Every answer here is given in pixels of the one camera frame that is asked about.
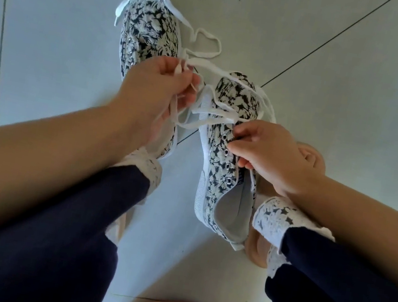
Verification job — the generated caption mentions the person's left forearm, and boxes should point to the person's left forearm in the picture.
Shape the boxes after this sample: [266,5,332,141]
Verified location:
[0,85,146,280]

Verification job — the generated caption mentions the person's left hand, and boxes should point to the person's left hand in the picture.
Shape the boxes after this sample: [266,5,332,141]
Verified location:
[103,48,205,155]

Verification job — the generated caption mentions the bright white shoelace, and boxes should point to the bright white shoelace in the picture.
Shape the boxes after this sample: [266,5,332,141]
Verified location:
[145,55,285,176]
[109,0,231,64]

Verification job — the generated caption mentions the person's leg navy trousers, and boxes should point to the person's leg navy trousers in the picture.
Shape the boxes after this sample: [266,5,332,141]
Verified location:
[0,123,168,302]
[238,193,398,302]

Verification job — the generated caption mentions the person's right forearm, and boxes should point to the person's right forearm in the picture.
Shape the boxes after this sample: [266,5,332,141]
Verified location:
[275,170,398,297]

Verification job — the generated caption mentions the pink slipper with white charms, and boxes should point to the pink slipper with white charms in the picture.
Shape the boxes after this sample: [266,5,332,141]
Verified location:
[103,202,137,248]

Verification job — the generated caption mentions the person's right leg navy trousers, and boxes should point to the person's right leg navy trousers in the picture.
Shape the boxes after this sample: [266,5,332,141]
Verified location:
[238,193,398,302]

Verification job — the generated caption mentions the pink slipper with green charm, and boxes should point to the pink slipper with green charm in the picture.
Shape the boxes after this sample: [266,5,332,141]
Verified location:
[240,136,331,276]

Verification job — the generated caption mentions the person's left leg navy trousers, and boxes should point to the person's left leg navy trousers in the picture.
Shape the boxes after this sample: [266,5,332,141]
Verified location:
[0,123,168,302]

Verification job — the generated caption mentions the floral sneaker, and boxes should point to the floral sneaker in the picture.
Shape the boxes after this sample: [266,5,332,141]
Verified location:
[99,0,202,162]
[178,67,277,253]

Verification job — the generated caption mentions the person's right hand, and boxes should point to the person's right hand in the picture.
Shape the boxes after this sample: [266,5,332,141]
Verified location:
[220,116,334,202]

